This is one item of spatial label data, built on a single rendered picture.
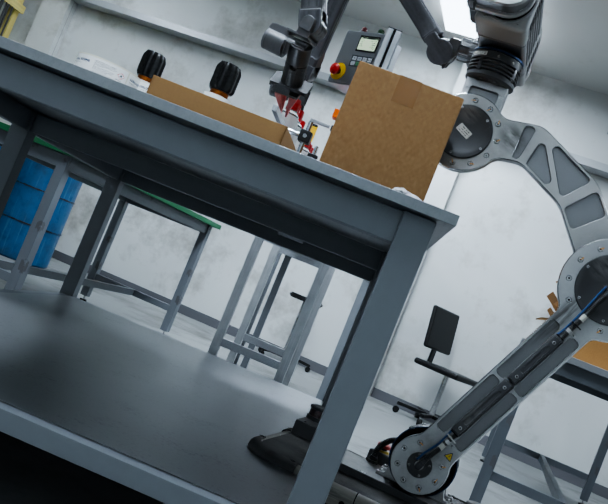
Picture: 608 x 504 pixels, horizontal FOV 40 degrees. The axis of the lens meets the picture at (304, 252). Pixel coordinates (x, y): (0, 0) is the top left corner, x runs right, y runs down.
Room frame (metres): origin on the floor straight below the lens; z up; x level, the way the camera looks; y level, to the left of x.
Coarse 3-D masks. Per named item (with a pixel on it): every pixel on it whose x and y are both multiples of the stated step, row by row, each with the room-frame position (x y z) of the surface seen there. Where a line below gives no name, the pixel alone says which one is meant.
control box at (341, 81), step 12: (348, 36) 2.70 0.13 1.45; (360, 36) 2.67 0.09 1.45; (384, 36) 2.61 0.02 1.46; (348, 48) 2.69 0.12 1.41; (396, 48) 2.66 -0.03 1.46; (336, 60) 2.71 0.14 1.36; (348, 60) 2.68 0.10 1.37; (396, 60) 2.68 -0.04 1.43; (348, 72) 2.66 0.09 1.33; (336, 84) 2.71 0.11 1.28; (348, 84) 2.66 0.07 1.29
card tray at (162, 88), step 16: (160, 80) 1.46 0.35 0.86; (160, 96) 1.46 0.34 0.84; (176, 96) 1.46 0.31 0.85; (192, 96) 1.46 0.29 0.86; (208, 96) 1.46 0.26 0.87; (208, 112) 1.46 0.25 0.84; (224, 112) 1.45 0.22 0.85; (240, 112) 1.45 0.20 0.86; (240, 128) 1.45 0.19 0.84; (256, 128) 1.45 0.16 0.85; (272, 128) 1.45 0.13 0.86; (288, 144) 1.53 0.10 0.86
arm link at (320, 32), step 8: (304, 0) 2.01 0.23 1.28; (312, 0) 2.00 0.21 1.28; (320, 0) 2.00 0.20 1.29; (304, 8) 2.01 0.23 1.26; (312, 8) 2.00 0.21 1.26; (320, 8) 1.99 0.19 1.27; (320, 16) 1.99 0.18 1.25; (320, 24) 2.00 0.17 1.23; (312, 32) 2.00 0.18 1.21; (320, 32) 2.02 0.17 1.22
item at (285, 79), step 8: (288, 64) 2.05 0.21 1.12; (280, 72) 2.12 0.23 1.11; (288, 72) 2.05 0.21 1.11; (296, 72) 2.05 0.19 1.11; (304, 72) 2.06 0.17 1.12; (272, 80) 2.08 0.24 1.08; (280, 80) 2.09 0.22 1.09; (288, 80) 2.07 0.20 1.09; (296, 80) 2.06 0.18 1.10; (304, 80) 2.12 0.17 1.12; (288, 88) 2.07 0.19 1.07; (296, 88) 2.08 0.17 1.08; (304, 88) 2.09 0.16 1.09; (304, 96) 2.07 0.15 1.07
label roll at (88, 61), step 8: (80, 56) 2.46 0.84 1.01; (88, 56) 2.44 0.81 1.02; (96, 56) 2.43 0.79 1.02; (80, 64) 2.45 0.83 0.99; (88, 64) 2.43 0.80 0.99; (96, 64) 2.43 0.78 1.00; (104, 64) 2.43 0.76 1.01; (112, 64) 2.43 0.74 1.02; (96, 72) 2.43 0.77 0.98; (104, 72) 2.43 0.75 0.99; (112, 72) 2.43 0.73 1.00; (120, 72) 2.45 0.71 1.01; (128, 72) 2.46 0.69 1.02; (120, 80) 2.45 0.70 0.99; (128, 80) 2.47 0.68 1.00; (136, 80) 2.50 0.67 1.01; (136, 88) 2.53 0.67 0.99
